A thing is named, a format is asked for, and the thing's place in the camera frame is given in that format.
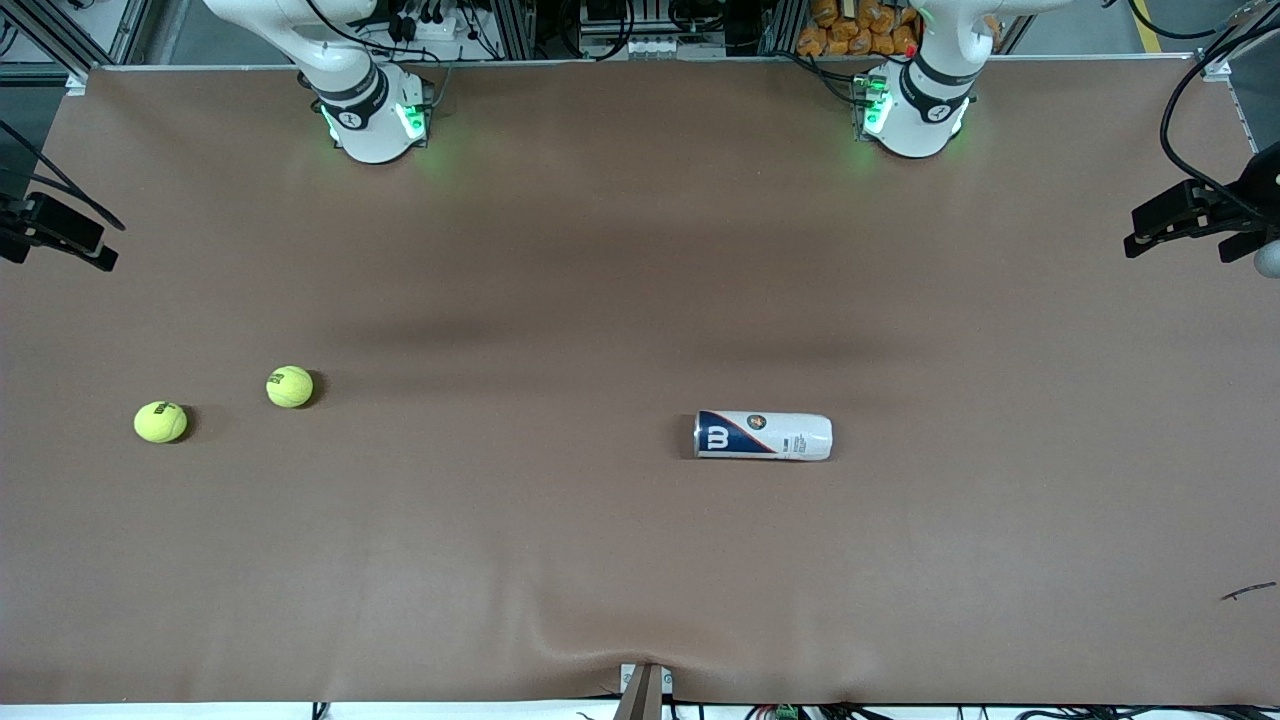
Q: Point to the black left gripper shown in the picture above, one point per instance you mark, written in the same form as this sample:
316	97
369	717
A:
1256	192

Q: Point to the Wilson tennis ball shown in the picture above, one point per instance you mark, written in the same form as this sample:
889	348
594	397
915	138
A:
160	421

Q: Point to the Roland Garros tennis ball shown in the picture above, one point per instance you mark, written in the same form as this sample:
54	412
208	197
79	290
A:
289	386

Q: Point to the white blue tennis ball can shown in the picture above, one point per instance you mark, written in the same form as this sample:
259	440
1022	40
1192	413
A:
765	435

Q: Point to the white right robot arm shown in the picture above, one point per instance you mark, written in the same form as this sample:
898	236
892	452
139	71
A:
365	120

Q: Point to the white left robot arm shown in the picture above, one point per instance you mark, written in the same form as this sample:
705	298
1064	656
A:
915	120

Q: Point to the orange packets pile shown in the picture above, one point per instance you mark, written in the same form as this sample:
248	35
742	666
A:
850	25

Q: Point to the white power strip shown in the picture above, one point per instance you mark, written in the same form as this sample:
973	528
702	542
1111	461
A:
430	28

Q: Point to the white breaker row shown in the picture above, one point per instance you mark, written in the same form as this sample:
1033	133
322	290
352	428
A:
650	45

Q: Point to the green terminal connector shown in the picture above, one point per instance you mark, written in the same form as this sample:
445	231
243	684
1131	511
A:
786	712

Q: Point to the brown table mat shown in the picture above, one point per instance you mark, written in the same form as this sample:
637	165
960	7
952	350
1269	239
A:
640	550

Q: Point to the aluminium frame strut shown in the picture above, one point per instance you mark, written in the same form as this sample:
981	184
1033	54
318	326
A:
132	30
1235	40

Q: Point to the metal camera pole bracket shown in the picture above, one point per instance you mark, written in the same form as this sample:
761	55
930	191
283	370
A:
640	700

